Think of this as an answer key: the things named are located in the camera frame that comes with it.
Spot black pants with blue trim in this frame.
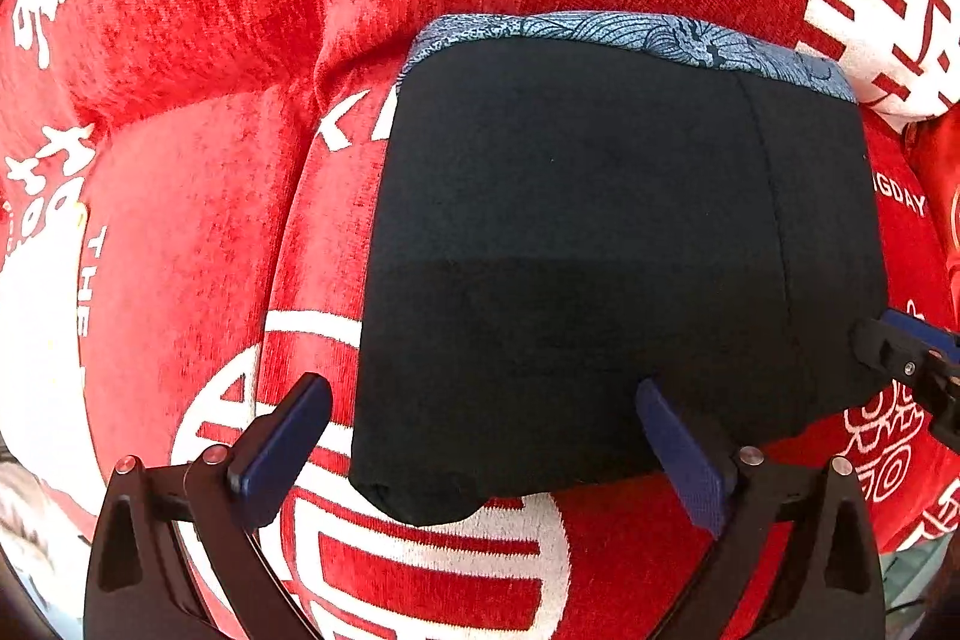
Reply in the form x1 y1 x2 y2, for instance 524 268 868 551
349 11 890 527

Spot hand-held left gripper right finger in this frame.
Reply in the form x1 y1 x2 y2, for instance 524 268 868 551
636 377 887 640

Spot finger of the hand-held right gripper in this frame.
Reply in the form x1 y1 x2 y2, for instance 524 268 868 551
853 318 960 412
880 308 960 357

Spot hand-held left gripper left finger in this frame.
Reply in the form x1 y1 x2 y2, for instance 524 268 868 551
82 372 333 640

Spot red printed blanket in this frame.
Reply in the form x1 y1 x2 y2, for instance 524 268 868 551
0 0 960 640

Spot white fluffy cloth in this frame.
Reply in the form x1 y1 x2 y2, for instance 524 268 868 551
0 449 95 615

